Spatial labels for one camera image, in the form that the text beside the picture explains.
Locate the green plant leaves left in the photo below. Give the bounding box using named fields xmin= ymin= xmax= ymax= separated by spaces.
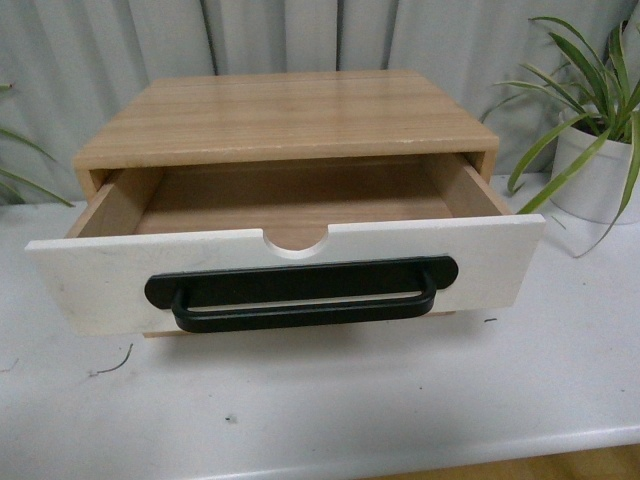
xmin=0 ymin=82 xmax=76 ymax=208

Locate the grey pleated curtain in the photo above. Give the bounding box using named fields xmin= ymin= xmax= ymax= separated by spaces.
xmin=1 ymin=1 xmax=639 ymax=200

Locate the black metal drawer handle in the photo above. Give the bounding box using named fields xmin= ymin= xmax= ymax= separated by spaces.
xmin=144 ymin=256 xmax=459 ymax=333

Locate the white plant pot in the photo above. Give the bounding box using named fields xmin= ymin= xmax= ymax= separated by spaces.
xmin=551 ymin=126 xmax=639 ymax=225

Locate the wooden drawer cabinet box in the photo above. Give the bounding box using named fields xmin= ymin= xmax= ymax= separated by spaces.
xmin=71 ymin=70 xmax=501 ymax=240

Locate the green spider plant right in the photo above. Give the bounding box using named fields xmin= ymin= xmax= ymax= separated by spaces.
xmin=478 ymin=16 xmax=640 ymax=259

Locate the white front wooden drawer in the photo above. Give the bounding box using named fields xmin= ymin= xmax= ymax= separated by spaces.
xmin=24 ymin=162 xmax=548 ymax=339

